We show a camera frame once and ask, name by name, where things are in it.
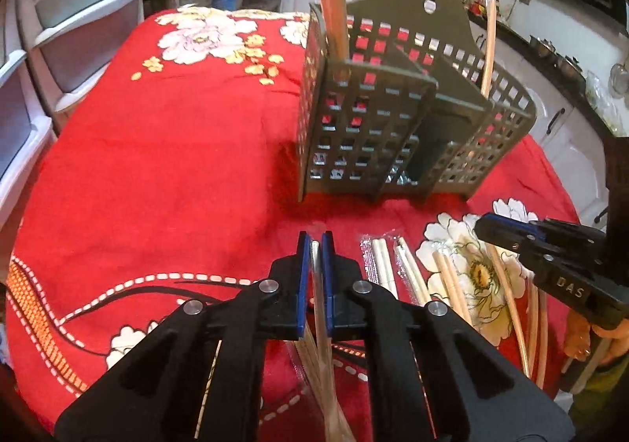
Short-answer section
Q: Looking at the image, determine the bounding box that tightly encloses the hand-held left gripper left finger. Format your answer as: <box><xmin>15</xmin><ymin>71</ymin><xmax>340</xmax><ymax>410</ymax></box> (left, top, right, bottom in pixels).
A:
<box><xmin>53</xmin><ymin>231</ymin><xmax>312</xmax><ymax>442</ymax></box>

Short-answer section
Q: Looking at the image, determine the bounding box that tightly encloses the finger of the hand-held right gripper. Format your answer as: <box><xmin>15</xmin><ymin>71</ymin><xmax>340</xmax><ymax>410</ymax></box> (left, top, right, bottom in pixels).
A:
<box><xmin>474</xmin><ymin>213</ymin><xmax>547</xmax><ymax>272</ymax></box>
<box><xmin>530</xmin><ymin>220</ymin><xmax>608</xmax><ymax>246</ymax></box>

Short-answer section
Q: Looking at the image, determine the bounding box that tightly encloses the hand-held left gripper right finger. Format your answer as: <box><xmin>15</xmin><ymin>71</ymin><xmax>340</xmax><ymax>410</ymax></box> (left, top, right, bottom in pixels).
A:
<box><xmin>320</xmin><ymin>230</ymin><xmax>576</xmax><ymax>442</ymax></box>

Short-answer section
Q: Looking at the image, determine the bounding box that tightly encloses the wooden chopsticks pair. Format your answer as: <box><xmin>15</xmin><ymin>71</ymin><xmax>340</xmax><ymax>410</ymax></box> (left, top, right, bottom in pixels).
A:
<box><xmin>285</xmin><ymin>228</ymin><xmax>357</xmax><ymax>442</ymax></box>
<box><xmin>392</xmin><ymin>233</ymin><xmax>434</xmax><ymax>306</ymax></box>
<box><xmin>359</xmin><ymin>233</ymin><xmax>395</xmax><ymax>298</ymax></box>

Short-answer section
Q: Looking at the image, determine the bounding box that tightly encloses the bare wooden chopstick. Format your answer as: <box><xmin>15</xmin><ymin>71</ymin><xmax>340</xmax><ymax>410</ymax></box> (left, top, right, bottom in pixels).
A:
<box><xmin>442</xmin><ymin>250</ymin><xmax>475</xmax><ymax>327</ymax></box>
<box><xmin>431</xmin><ymin>251</ymin><xmax>465</xmax><ymax>320</ymax></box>

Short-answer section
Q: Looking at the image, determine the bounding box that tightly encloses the olive perforated utensil holder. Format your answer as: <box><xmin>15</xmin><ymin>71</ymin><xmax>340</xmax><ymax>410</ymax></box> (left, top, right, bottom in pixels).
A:
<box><xmin>295</xmin><ymin>0</ymin><xmax>537</xmax><ymax>203</ymax></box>

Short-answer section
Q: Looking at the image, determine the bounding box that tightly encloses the person's right hand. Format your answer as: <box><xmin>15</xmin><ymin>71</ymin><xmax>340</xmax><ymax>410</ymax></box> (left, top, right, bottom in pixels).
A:
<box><xmin>563</xmin><ymin>310</ymin><xmax>599</xmax><ymax>360</ymax></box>

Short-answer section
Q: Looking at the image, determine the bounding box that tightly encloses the long pale chopstick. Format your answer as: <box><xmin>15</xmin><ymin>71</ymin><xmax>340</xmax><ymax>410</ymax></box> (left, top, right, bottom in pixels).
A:
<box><xmin>484</xmin><ymin>242</ymin><xmax>532</xmax><ymax>376</ymax></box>
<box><xmin>537</xmin><ymin>287</ymin><xmax>550</xmax><ymax>389</ymax></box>
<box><xmin>479</xmin><ymin>0</ymin><xmax>498</xmax><ymax>99</ymax></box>
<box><xmin>527</xmin><ymin>282</ymin><xmax>540</xmax><ymax>376</ymax></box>

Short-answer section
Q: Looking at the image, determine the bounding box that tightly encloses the black kitchen countertop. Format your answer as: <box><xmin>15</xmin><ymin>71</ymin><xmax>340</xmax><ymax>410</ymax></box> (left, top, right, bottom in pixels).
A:
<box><xmin>467</xmin><ymin>10</ymin><xmax>629</xmax><ymax>138</ymax></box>

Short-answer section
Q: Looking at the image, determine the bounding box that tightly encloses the red floral blanket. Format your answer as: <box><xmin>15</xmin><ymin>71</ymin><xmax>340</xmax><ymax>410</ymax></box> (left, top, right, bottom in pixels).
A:
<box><xmin>5</xmin><ymin>7</ymin><xmax>581</xmax><ymax>442</ymax></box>

